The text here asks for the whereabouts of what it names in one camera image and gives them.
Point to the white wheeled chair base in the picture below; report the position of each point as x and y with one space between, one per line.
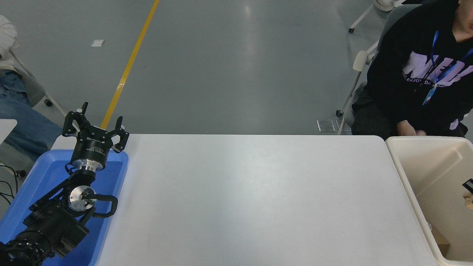
382 3

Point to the tan paper ball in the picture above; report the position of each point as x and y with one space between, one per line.
469 201

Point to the grey office chair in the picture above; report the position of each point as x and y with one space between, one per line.
31 87

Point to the blue plastic tray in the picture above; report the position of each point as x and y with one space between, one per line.
40 178

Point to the small white table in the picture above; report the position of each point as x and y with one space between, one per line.
6 130

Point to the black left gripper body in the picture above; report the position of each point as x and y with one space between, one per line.
92 148

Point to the person's left hand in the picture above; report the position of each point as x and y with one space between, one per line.
421 133

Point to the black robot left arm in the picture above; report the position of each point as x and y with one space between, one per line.
51 226

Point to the white framed office chair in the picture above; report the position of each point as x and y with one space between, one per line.
360 61

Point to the person's right hand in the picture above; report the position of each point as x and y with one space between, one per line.
406 129

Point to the large pale plastic bin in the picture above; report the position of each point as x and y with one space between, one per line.
432 177

